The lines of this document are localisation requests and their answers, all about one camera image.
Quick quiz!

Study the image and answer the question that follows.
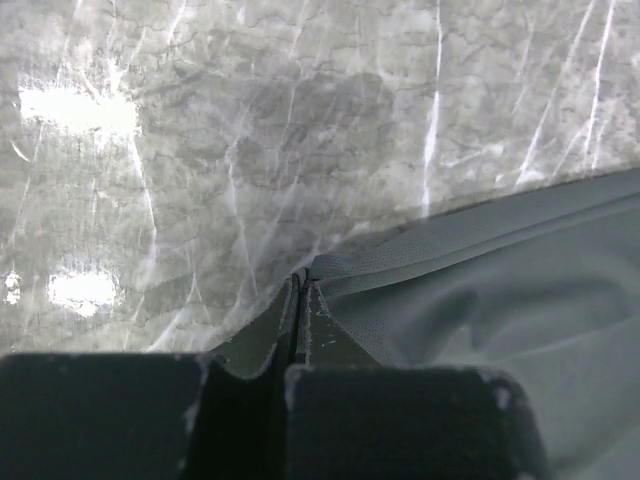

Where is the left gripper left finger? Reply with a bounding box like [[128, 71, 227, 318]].
[[1, 276, 300, 479]]

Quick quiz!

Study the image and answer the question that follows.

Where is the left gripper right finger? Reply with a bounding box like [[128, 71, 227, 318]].
[[284, 284, 550, 479]]

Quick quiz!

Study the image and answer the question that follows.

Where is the dark grey t shirt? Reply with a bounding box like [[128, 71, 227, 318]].
[[309, 169, 639, 479]]

